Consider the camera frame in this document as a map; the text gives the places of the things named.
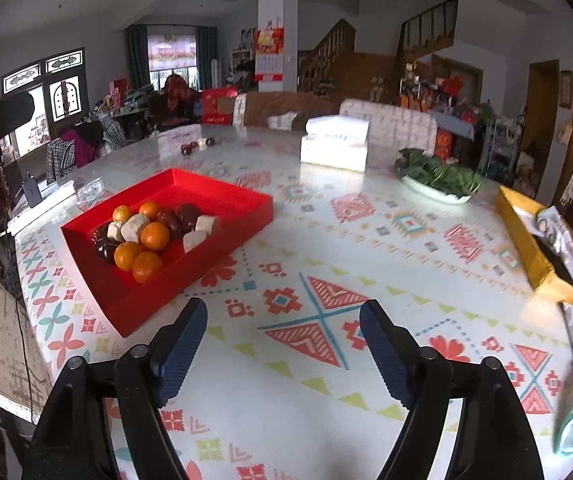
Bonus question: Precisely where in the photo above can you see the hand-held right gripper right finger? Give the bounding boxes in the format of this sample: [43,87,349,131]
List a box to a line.
[359,301,544,480]

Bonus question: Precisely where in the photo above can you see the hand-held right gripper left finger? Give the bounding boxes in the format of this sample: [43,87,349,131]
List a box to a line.
[21,297,208,480]

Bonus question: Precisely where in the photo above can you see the large white round chunk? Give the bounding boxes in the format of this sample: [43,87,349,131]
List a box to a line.
[120,213,150,243]

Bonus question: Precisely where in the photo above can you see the dark purple passion fruit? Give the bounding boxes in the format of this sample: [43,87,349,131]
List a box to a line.
[176,203,201,233]

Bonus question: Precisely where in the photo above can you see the red tray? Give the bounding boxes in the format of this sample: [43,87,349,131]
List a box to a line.
[60,167,274,338]

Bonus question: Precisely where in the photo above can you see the patterned tablecloth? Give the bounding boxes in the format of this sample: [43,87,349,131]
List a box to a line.
[14,124,573,480]

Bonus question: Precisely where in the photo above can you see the large dark red fruit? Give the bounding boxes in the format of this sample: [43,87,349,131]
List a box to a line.
[156,207,183,240]

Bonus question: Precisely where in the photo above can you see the yellow box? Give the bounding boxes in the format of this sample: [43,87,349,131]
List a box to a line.
[495,185,573,317]

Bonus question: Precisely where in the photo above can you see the plate of green leaves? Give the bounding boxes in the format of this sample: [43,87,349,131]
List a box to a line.
[394,148,483,205]

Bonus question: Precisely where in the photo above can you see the silver white package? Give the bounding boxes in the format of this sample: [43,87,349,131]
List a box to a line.
[533,206,573,298]

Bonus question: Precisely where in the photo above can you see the white tissue box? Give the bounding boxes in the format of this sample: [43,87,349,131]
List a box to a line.
[299,115,370,173]

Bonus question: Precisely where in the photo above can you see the phone on stand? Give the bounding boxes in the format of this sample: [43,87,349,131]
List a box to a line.
[21,174,42,209]

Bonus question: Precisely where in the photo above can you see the clothes on chair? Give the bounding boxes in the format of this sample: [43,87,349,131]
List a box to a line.
[45,122,127,186]

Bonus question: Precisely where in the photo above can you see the white patterned chair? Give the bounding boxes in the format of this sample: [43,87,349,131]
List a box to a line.
[339,99,438,157]

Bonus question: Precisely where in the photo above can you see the red gift box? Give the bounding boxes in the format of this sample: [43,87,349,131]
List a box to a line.
[200,87,240,125]

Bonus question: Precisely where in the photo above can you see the cluttered goods shelf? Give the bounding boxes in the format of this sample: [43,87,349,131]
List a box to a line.
[396,72,487,131]

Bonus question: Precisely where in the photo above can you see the brown covered chair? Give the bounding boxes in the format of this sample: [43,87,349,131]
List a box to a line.
[234,92,349,128]

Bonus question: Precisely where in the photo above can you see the teal curtain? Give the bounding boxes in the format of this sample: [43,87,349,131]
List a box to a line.
[125,25,150,92]
[195,26,217,92]

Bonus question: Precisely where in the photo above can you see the black round device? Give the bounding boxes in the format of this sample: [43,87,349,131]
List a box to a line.
[0,91,36,136]

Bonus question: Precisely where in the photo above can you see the window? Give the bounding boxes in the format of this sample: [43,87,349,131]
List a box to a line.
[147,26,198,92]

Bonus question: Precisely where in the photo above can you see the wooden staircase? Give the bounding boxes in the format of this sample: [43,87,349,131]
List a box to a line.
[297,0,459,96]

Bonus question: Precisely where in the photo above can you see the black cable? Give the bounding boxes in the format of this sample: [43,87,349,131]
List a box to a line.
[0,230,52,423]

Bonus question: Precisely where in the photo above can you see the wooden door frame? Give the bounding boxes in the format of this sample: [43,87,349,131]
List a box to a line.
[519,60,561,196]

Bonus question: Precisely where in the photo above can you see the red wall calendar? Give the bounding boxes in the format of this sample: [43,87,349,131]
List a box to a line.
[254,27,285,82]

